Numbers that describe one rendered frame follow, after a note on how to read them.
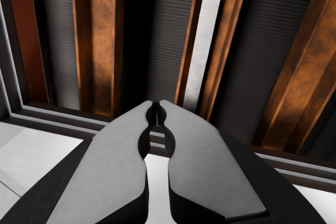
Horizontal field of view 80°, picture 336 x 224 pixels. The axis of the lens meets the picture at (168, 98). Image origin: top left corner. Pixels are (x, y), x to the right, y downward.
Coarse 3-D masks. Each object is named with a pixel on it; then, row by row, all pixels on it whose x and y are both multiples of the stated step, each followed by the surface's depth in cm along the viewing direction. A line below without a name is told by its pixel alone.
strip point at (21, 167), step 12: (24, 132) 32; (12, 144) 33; (24, 144) 33; (0, 156) 35; (12, 156) 35; (24, 156) 34; (0, 168) 37; (12, 168) 36; (24, 168) 36; (24, 180) 37; (36, 180) 37
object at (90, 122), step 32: (0, 0) 27; (0, 32) 28; (0, 64) 29; (0, 96) 31; (0, 128) 32; (64, 128) 32; (96, 128) 32; (160, 128) 34; (288, 160) 31; (320, 160) 32
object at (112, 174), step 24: (120, 120) 10; (144, 120) 10; (96, 144) 9; (120, 144) 8; (144, 144) 10; (96, 168) 7; (120, 168) 7; (144, 168) 7; (72, 192) 6; (96, 192) 6; (120, 192) 6; (144, 192) 7; (72, 216) 6; (96, 216) 6; (120, 216) 6; (144, 216) 7
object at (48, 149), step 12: (36, 132) 31; (48, 132) 31; (36, 144) 33; (48, 144) 32; (60, 144) 32; (72, 144) 32; (36, 156) 34; (48, 156) 34; (60, 156) 33; (36, 168) 35; (48, 168) 35
